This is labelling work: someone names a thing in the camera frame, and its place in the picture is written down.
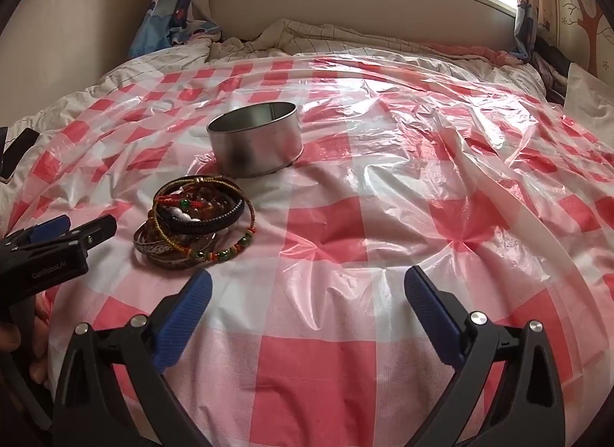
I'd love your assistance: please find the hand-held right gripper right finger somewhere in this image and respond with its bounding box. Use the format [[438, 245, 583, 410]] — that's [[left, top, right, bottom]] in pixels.
[[404, 265, 567, 447]]

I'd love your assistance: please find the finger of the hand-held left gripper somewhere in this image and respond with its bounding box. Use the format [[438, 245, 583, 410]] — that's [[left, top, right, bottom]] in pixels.
[[2, 215, 72, 249], [67, 215, 118, 256]]

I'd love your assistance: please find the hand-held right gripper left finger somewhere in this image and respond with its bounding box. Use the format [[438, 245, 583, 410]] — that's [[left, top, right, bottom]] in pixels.
[[52, 268, 214, 447]]

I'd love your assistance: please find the pile of mixed bangles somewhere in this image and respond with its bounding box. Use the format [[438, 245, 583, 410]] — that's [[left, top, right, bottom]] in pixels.
[[133, 177, 258, 269]]

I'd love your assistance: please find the white pearl bracelet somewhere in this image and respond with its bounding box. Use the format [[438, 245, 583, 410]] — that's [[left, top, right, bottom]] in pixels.
[[165, 207, 202, 226]]

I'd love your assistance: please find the round metal tin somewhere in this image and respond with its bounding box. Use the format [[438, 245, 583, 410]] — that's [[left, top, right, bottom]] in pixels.
[[206, 102, 304, 178]]

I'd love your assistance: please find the person's left hand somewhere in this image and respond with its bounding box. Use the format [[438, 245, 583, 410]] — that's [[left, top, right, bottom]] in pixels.
[[0, 297, 51, 385]]

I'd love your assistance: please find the black flat object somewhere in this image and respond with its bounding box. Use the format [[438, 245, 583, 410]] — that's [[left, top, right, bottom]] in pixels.
[[0, 127, 39, 181]]

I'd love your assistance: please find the red white checked plastic sheet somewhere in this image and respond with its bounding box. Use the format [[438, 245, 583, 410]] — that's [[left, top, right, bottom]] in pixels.
[[7, 54, 614, 447]]

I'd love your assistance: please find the blue cartoon curtain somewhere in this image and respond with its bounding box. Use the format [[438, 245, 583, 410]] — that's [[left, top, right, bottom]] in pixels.
[[127, 0, 226, 60]]

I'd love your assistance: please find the pink blanket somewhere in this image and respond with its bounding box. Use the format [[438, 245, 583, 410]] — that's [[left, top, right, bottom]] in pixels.
[[422, 41, 528, 68]]

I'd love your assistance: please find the dark clothing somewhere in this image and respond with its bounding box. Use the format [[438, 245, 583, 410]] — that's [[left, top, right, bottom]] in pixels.
[[530, 34, 576, 107]]

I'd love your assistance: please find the white paper bag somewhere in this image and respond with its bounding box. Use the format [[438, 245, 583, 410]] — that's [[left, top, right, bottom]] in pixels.
[[563, 62, 614, 116]]

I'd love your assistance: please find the beige grid blanket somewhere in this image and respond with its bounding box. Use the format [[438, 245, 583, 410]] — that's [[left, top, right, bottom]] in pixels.
[[208, 19, 432, 56]]

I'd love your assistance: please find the pink cartoon curtain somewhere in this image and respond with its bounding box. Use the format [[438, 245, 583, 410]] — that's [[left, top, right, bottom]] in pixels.
[[511, 0, 552, 64]]

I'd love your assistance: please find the beige bed headboard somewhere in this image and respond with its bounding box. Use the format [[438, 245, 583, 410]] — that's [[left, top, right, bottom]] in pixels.
[[206, 0, 523, 51]]

